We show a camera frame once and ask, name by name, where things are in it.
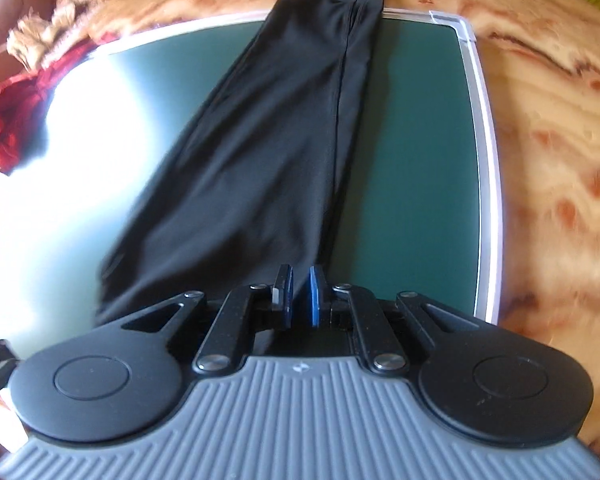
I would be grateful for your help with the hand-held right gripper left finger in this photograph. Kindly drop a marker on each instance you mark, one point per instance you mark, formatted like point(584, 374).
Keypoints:
point(286, 300)

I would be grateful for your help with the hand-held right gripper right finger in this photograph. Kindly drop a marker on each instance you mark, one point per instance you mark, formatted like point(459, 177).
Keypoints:
point(314, 300)

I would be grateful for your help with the black pants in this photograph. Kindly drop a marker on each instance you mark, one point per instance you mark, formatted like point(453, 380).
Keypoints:
point(260, 160)

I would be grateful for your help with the green table mat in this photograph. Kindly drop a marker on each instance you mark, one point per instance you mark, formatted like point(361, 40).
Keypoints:
point(415, 160)

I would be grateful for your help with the red garment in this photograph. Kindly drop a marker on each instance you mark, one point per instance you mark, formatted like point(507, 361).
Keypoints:
point(15, 110)

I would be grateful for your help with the carved wooden table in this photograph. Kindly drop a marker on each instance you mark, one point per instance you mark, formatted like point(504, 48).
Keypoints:
point(555, 160)

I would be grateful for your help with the beige fringed knit cloth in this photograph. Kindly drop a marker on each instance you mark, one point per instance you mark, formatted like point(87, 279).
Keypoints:
point(35, 35)

